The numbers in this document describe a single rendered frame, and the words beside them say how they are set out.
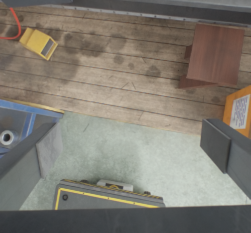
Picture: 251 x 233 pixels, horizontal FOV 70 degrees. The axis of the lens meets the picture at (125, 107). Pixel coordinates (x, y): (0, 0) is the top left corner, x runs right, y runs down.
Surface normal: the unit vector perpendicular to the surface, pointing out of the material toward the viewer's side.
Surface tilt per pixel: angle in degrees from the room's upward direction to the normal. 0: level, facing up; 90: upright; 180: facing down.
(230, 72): 0
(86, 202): 0
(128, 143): 0
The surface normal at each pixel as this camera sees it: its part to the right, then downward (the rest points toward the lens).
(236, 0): -0.20, 0.38
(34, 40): -0.15, -0.16
